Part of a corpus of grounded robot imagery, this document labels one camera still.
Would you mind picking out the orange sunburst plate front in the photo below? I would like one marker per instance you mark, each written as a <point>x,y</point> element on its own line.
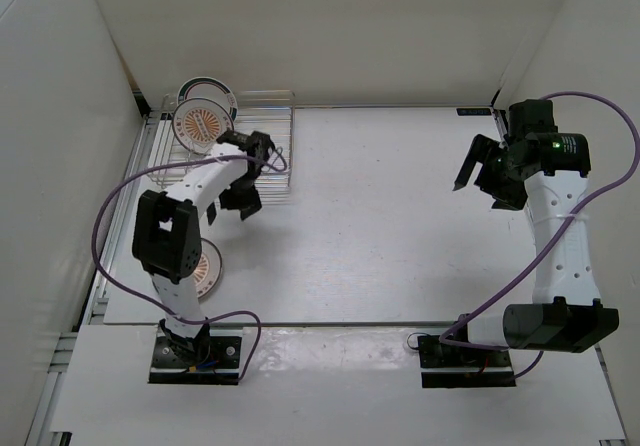
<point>208,272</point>

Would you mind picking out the green rimmed white plate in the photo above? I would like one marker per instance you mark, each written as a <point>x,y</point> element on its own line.
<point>208,88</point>

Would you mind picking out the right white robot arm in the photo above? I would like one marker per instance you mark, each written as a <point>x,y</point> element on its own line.
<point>554,304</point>

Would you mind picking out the orange sunburst plate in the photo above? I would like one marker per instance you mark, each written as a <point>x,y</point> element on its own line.
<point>198,123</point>
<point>208,272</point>

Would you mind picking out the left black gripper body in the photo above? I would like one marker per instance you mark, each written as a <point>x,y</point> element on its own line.
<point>240,194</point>

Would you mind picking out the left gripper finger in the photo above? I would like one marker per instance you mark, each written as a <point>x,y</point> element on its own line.
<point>250,209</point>
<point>211,213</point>

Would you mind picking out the metal wire dish rack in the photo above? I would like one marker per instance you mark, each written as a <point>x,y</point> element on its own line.
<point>263,130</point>

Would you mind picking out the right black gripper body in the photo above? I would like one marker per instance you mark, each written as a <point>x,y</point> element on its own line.
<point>496,176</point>

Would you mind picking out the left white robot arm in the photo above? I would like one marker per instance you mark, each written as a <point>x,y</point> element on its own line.
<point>167,239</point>

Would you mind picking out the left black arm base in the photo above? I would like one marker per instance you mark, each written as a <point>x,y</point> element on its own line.
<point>220,366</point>

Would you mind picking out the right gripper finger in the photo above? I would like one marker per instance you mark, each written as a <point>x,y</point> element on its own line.
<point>509,197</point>
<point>480,149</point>

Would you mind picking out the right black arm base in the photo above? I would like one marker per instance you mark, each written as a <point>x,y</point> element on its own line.
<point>447,367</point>

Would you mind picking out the small dark label plate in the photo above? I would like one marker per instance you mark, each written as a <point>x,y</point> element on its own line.
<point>473,111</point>

